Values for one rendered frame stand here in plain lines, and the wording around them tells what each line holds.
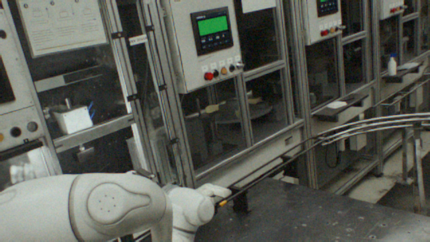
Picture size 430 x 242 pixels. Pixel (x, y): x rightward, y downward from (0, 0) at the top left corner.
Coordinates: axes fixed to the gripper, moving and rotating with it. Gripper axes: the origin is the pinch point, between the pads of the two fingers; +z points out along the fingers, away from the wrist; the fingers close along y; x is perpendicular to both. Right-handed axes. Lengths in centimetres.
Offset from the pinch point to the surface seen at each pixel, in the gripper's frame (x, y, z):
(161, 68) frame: -38, 37, 22
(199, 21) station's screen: -63, 53, 18
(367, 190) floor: -222, -113, 20
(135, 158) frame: -24.7, -6.3, 41.4
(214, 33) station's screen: -72, 46, 18
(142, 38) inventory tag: -32, 51, 21
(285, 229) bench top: -57, -45, -24
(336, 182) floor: -224, -113, 49
